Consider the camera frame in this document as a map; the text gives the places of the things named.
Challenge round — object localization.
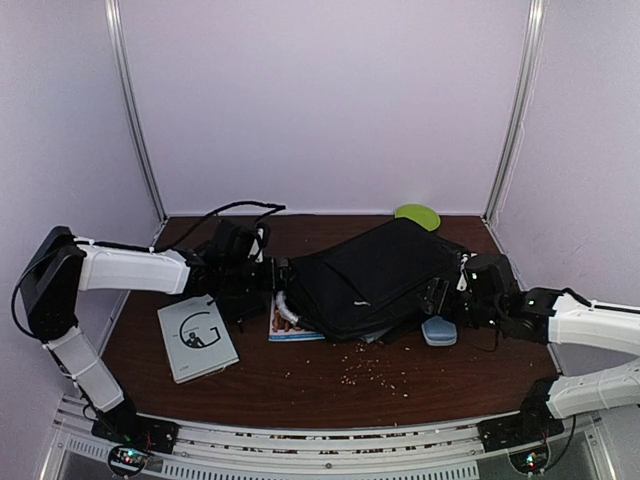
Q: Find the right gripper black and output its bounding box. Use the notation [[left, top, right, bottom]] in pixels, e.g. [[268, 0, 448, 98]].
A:
[[414, 278, 504, 332]]

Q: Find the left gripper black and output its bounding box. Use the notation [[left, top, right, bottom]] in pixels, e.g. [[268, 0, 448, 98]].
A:
[[223, 256, 300, 293]]

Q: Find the black backpack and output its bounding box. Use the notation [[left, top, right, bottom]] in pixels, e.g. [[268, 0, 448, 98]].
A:
[[276, 218, 469, 342]]

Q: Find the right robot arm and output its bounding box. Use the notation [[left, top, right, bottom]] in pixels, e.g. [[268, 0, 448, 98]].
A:
[[422, 254, 639, 442]]

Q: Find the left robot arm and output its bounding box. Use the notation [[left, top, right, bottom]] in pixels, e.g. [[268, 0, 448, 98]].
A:
[[11, 224, 292, 444]]

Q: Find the blue glasses case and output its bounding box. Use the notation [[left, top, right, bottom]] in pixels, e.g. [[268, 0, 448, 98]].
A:
[[421, 316, 458, 347]]

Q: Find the dog picture book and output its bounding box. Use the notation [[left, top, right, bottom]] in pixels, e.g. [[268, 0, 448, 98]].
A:
[[268, 292, 324, 342]]

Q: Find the grey book letter G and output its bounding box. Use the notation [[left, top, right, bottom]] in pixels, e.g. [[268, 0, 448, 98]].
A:
[[157, 295, 239, 384]]

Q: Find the grey cloth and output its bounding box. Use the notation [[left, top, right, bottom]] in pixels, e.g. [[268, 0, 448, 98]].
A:
[[360, 328, 400, 345]]

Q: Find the green plate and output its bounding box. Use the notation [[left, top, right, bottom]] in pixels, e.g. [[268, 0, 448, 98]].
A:
[[394, 204, 441, 232]]

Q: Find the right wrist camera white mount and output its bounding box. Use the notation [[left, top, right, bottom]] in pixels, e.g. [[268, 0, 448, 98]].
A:
[[456, 252, 476, 292]]

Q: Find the left black cable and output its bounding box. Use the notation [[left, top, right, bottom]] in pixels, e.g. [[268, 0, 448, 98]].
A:
[[169, 200, 287, 251]]

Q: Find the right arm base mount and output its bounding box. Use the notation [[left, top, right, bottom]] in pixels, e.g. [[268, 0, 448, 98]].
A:
[[477, 414, 564, 476]]

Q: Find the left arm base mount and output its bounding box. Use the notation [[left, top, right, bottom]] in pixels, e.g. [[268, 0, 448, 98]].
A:
[[91, 417, 179, 478]]

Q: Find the front aluminium rail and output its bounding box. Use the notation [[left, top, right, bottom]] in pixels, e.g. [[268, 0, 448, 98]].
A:
[[42, 394, 616, 480]]

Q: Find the left aluminium frame post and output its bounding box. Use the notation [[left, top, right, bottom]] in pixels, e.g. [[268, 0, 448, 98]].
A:
[[104, 0, 168, 222]]

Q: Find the aluminium frame post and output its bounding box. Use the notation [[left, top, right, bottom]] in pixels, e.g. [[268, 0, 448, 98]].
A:
[[484, 0, 546, 225], [104, 0, 168, 222]]

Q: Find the right aluminium frame post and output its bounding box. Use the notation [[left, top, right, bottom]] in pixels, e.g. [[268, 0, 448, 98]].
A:
[[484, 0, 546, 225]]

